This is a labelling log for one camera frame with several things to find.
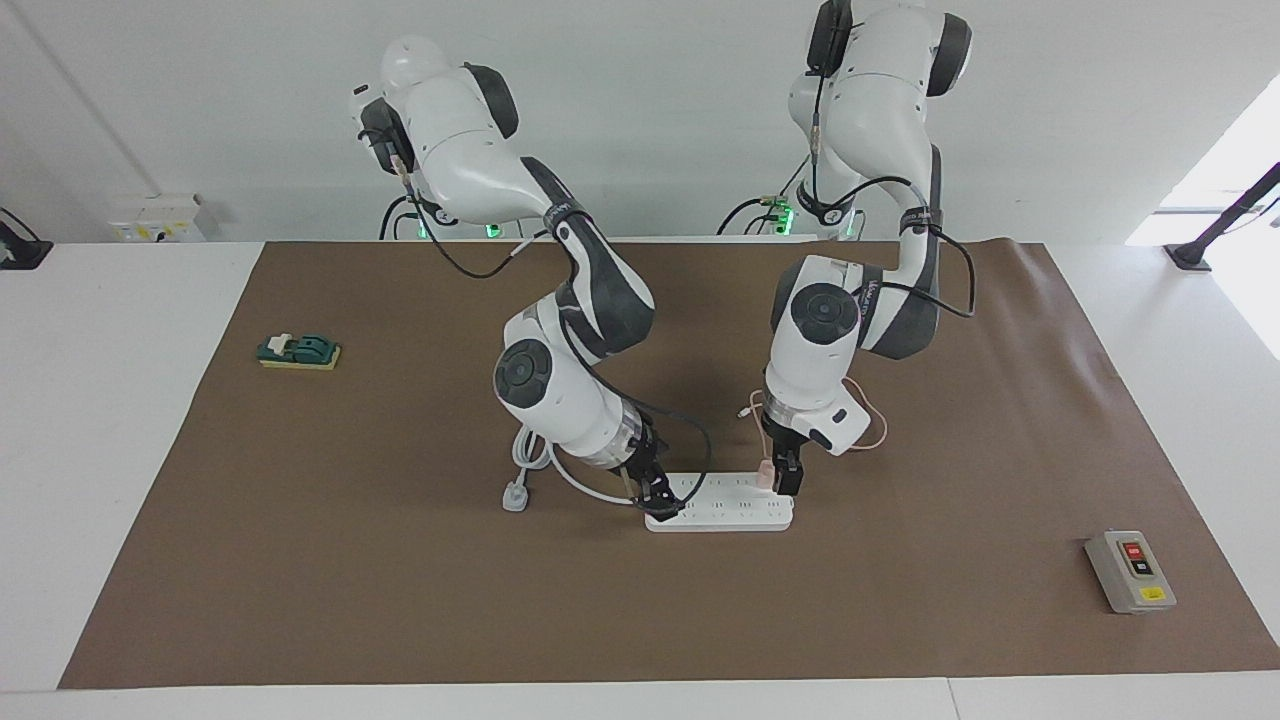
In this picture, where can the green knife switch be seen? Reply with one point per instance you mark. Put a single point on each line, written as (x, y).
(300, 352)

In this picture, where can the white wall socket box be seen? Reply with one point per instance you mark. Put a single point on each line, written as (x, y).
(155, 220)

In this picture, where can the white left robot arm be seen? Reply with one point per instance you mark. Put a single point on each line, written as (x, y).
(870, 120)

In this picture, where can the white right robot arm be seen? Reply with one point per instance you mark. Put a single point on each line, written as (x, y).
(450, 150)

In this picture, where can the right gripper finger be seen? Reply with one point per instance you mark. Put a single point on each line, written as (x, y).
(675, 503)
(652, 498)

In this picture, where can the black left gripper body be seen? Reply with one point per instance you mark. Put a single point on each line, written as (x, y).
(782, 435)

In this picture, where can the pink charger adapter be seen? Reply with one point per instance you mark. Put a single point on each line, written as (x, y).
(766, 474)

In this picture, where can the black clamp stand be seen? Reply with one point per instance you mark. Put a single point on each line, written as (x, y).
(1190, 255)
(20, 250)

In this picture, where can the brown table mat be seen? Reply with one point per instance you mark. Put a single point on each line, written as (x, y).
(400, 560)

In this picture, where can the grey on-off switch box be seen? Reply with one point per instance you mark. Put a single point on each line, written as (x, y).
(1130, 575)

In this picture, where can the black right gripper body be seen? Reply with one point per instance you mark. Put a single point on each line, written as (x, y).
(645, 458)

